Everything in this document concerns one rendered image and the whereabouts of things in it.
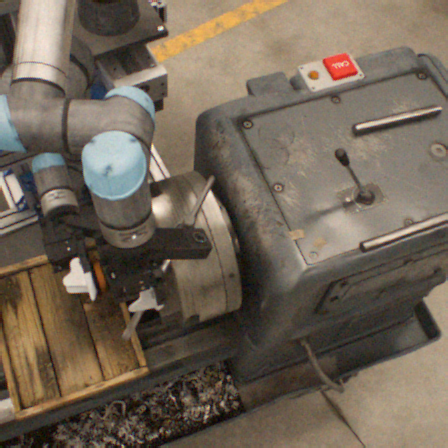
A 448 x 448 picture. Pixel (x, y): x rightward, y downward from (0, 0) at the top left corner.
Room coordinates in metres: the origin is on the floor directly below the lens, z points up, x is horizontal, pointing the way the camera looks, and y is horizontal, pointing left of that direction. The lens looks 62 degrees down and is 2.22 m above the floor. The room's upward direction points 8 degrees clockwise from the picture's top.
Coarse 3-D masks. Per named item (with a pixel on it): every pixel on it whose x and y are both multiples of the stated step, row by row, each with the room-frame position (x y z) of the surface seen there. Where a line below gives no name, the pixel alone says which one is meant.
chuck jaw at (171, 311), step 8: (168, 280) 0.45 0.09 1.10; (168, 288) 0.43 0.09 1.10; (168, 296) 0.42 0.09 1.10; (168, 304) 0.40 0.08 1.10; (176, 304) 0.40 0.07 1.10; (160, 312) 0.38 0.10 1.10; (168, 312) 0.38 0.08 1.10; (176, 312) 0.38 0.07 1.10; (168, 320) 0.37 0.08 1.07; (184, 320) 0.38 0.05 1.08; (192, 320) 0.38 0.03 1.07
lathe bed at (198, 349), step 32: (160, 320) 0.45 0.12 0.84; (224, 320) 0.47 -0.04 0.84; (0, 352) 0.32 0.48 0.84; (96, 352) 0.35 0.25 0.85; (160, 352) 0.36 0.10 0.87; (192, 352) 0.37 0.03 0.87; (224, 352) 0.43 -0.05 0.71; (0, 384) 0.24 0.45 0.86; (128, 384) 0.30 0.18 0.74; (0, 416) 0.17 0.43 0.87; (64, 416) 0.21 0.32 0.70
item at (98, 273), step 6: (90, 264) 0.46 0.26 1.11; (96, 264) 0.46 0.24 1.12; (96, 270) 0.44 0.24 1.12; (102, 270) 0.45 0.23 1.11; (96, 276) 0.43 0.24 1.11; (102, 276) 0.43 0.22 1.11; (96, 282) 0.42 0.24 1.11; (102, 282) 0.42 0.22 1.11; (96, 288) 0.41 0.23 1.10; (102, 288) 0.42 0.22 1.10; (108, 288) 0.42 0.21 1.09; (102, 294) 0.41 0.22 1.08
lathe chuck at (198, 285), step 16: (176, 176) 0.65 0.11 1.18; (160, 192) 0.59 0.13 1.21; (176, 192) 0.59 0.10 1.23; (192, 192) 0.59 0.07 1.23; (160, 208) 0.54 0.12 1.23; (176, 208) 0.55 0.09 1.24; (192, 208) 0.55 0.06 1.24; (160, 224) 0.51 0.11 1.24; (176, 224) 0.51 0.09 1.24; (208, 256) 0.47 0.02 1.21; (176, 272) 0.43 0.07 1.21; (192, 272) 0.43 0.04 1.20; (208, 272) 0.44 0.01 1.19; (176, 288) 0.41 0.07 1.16; (192, 288) 0.41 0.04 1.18; (208, 288) 0.42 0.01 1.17; (192, 304) 0.39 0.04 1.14; (208, 304) 0.40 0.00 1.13; (224, 304) 0.41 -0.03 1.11
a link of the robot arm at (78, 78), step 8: (72, 56) 0.73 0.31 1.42; (8, 64) 0.69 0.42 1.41; (72, 64) 0.71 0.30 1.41; (80, 64) 0.72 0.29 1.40; (0, 72) 0.66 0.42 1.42; (8, 72) 0.67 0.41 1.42; (72, 72) 0.70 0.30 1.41; (80, 72) 0.71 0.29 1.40; (0, 80) 0.65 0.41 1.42; (8, 80) 0.65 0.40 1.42; (72, 80) 0.68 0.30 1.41; (80, 80) 0.70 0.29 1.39; (88, 80) 0.72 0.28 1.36; (0, 88) 0.63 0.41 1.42; (8, 88) 0.63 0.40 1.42; (72, 88) 0.67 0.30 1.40; (80, 88) 0.68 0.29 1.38; (72, 96) 0.66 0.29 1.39; (80, 96) 0.68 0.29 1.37
